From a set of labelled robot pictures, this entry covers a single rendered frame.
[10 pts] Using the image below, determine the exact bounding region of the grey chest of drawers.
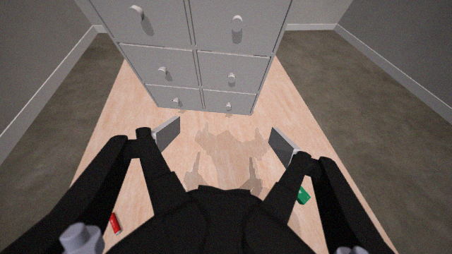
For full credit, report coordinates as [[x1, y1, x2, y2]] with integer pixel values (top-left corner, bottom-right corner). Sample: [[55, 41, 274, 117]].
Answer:
[[85, 0, 297, 116]]

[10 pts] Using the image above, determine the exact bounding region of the red cylindrical battery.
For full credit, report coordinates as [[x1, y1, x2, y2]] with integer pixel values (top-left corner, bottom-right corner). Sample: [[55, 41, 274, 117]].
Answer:
[[110, 212, 121, 236]]

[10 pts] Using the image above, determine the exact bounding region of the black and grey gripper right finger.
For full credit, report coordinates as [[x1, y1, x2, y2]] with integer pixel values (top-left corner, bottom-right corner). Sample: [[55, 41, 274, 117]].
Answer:
[[242, 127, 395, 254]]

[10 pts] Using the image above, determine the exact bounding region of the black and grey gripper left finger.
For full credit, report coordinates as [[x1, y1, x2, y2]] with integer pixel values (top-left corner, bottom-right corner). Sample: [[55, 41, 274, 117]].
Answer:
[[0, 116, 207, 254]]

